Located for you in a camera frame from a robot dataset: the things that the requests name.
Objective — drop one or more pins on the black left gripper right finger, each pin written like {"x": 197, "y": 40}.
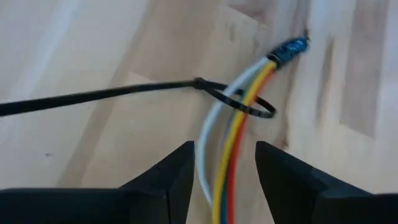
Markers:
{"x": 295, "y": 199}

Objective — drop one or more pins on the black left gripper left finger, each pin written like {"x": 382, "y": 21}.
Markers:
{"x": 149, "y": 202}

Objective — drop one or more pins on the black zip tie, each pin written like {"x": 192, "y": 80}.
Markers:
{"x": 93, "y": 96}

